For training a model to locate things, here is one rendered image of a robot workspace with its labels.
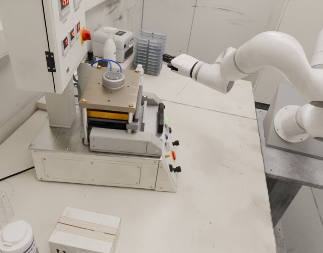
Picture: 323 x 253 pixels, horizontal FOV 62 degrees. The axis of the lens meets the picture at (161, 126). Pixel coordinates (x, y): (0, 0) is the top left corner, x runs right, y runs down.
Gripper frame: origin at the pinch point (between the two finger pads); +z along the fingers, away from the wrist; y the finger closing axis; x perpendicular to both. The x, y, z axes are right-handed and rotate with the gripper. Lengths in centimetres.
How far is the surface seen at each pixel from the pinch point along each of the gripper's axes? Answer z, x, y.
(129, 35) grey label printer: 62, 19, -38
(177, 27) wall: 115, 65, -172
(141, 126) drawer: -13.2, 12.0, 31.2
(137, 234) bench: -34, 32, 56
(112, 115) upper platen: -8.8, 3.1, 41.0
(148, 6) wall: 148, 45, -156
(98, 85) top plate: 1.5, -3.0, 37.7
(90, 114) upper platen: -2.9, 2.8, 45.6
